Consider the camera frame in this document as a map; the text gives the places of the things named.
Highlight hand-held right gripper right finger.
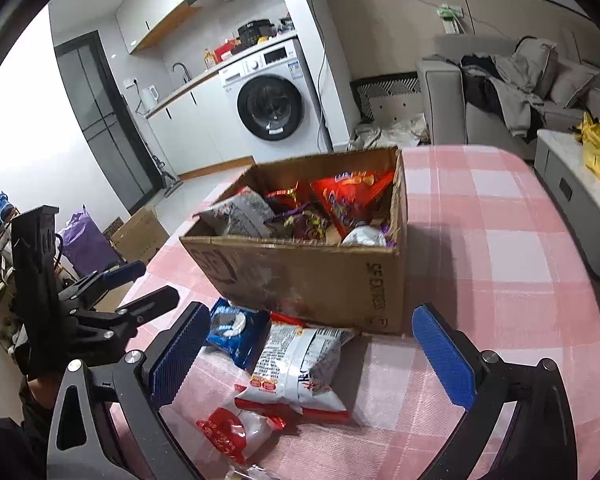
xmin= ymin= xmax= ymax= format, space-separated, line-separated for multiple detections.
xmin=411 ymin=303 xmax=579 ymax=480

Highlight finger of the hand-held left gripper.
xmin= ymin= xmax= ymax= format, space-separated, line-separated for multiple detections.
xmin=72 ymin=286 xmax=181 ymax=332
xmin=60 ymin=260 xmax=147 ymax=307

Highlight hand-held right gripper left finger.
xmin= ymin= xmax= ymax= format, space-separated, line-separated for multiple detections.
xmin=46 ymin=301 xmax=212 ymax=480

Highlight blue cookie packet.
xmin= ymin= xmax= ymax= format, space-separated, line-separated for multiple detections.
xmin=205 ymin=298 xmax=272 ymax=368

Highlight small red snack packet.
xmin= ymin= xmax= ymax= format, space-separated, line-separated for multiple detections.
xmin=196 ymin=406 xmax=287 ymax=465

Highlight silver snack bag red edges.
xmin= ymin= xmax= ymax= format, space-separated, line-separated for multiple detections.
xmin=234 ymin=322 xmax=357 ymax=421

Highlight dark grey snack packet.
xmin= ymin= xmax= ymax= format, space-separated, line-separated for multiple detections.
xmin=195 ymin=186 xmax=276 ymax=238

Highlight clear snack packet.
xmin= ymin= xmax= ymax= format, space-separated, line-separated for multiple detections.
xmin=225 ymin=464 xmax=276 ymax=480

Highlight silver white snack packet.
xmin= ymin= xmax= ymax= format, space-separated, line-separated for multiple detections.
xmin=341 ymin=225 xmax=388 ymax=247

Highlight brown cardboard box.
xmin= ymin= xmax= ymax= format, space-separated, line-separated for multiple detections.
xmin=179 ymin=146 xmax=410 ymax=336

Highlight red barcode snack packet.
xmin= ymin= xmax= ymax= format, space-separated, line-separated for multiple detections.
xmin=265 ymin=182 xmax=313 ymax=211

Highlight purple yellow snack packet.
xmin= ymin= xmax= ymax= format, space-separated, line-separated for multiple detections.
xmin=272 ymin=200 xmax=333 ymax=241

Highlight large red chip bag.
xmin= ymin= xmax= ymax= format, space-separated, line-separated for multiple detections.
xmin=310 ymin=170 xmax=396 ymax=238

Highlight person's left hand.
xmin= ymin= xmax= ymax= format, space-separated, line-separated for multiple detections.
xmin=27 ymin=374 xmax=63 ymax=409

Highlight printed cardboard floor box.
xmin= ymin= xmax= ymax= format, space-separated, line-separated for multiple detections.
xmin=102 ymin=205 xmax=171 ymax=266

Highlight purple bag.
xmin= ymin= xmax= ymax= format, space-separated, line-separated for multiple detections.
xmin=60 ymin=210 xmax=118 ymax=276

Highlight pink plaid tablecloth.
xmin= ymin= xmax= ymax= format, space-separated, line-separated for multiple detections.
xmin=107 ymin=144 xmax=600 ymax=480

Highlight floor mop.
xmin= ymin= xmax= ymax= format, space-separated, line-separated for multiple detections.
xmin=152 ymin=152 xmax=183 ymax=198

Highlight dark glass door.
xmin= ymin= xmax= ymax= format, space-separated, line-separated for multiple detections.
xmin=54 ymin=30 xmax=163 ymax=216

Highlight white kitchen counter cabinet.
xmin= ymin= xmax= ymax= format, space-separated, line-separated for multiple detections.
xmin=145 ymin=75 xmax=256 ymax=178

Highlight grey coffee table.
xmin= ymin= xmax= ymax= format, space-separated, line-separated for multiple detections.
xmin=534 ymin=129 xmax=600 ymax=281

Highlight white washing machine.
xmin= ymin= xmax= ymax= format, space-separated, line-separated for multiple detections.
xmin=219 ymin=37 xmax=333 ymax=158

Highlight white cloth pile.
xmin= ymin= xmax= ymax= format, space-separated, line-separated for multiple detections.
xmin=350 ymin=114 xmax=428 ymax=150

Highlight red container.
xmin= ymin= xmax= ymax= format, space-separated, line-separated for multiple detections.
xmin=214 ymin=39 xmax=241 ymax=61

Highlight grey sofa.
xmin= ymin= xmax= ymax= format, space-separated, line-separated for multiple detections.
xmin=416 ymin=35 xmax=600 ymax=161

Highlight white upper kitchen cabinets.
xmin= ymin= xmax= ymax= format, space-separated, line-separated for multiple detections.
xmin=115 ymin=0 xmax=221 ymax=56

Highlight black white patterned basket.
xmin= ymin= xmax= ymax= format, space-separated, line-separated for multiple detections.
xmin=352 ymin=72 xmax=423 ymax=123

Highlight dark clothes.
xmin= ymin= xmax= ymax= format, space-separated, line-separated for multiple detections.
xmin=460 ymin=55 xmax=511 ymax=111

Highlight grey jacket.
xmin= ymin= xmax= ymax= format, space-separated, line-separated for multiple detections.
xmin=490 ymin=37 xmax=561 ymax=138

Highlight grey cushion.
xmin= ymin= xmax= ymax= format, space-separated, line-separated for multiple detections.
xmin=547 ymin=57 xmax=600 ymax=108

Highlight wall power strip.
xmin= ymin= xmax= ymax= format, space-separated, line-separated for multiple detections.
xmin=436 ymin=4 xmax=466 ymax=35

